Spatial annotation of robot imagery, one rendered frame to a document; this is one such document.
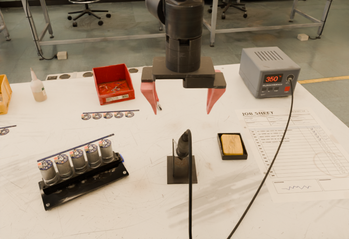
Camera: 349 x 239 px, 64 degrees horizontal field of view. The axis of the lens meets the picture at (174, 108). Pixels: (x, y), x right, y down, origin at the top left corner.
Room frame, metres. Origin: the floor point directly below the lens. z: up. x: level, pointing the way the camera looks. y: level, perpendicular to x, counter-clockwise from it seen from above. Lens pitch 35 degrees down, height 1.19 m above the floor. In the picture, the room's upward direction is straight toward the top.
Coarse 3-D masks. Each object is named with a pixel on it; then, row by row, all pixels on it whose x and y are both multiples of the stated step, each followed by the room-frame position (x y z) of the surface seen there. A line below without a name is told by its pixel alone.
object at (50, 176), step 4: (44, 164) 0.35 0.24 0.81; (52, 168) 0.35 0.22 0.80; (44, 172) 0.34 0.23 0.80; (48, 172) 0.34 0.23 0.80; (52, 172) 0.35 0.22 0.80; (44, 176) 0.34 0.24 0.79; (48, 176) 0.34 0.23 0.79; (52, 176) 0.35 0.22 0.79; (56, 176) 0.35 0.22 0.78; (44, 180) 0.34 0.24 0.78; (48, 180) 0.34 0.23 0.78; (52, 180) 0.35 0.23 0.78; (56, 180) 0.35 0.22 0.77; (48, 184) 0.34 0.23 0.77
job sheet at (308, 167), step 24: (240, 120) 0.57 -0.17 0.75; (264, 120) 0.57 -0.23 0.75; (312, 120) 0.57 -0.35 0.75; (264, 144) 0.48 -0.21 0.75; (288, 144) 0.48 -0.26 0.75; (312, 144) 0.48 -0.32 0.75; (336, 144) 0.48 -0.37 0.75; (264, 168) 0.40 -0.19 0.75; (288, 168) 0.40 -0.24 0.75; (312, 168) 0.40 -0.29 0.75; (336, 168) 0.40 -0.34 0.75; (288, 192) 0.34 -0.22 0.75; (312, 192) 0.34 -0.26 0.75; (336, 192) 0.34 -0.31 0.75
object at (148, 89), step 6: (144, 72) 0.43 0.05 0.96; (150, 72) 0.43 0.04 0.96; (144, 78) 0.41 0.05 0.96; (150, 78) 0.41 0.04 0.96; (144, 84) 0.40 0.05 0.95; (150, 84) 0.40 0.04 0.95; (144, 90) 0.39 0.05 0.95; (150, 90) 0.39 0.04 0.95; (144, 96) 0.39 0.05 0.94; (150, 96) 0.39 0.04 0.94; (150, 102) 0.40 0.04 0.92; (156, 102) 0.43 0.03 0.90; (156, 108) 0.42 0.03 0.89; (156, 114) 0.42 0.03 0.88
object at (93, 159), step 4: (92, 148) 0.40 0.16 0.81; (96, 152) 0.39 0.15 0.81; (88, 156) 0.39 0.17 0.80; (92, 156) 0.39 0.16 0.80; (96, 156) 0.39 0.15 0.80; (88, 160) 0.39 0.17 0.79; (92, 160) 0.39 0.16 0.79; (96, 160) 0.39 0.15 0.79; (88, 164) 0.39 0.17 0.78; (92, 164) 0.39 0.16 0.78; (96, 164) 0.39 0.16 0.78
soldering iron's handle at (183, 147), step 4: (184, 132) 0.30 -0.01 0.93; (184, 136) 0.30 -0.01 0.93; (180, 140) 0.32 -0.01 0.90; (184, 140) 0.31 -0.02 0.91; (188, 140) 0.31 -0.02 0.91; (180, 144) 0.32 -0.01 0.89; (184, 144) 0.31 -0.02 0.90; (188, 144) 0.32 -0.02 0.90; (180, 148) 0.33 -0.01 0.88; (184, 148) 0.32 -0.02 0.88; (188, 148) 0.33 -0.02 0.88; (176, 152) 0.37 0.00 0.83; (180, 152) 0.35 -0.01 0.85; (184, 152) 0.34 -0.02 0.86; (188, 152) 0.37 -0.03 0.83; (180, 156) 0.36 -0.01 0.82; (184, 156) 0.36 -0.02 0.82
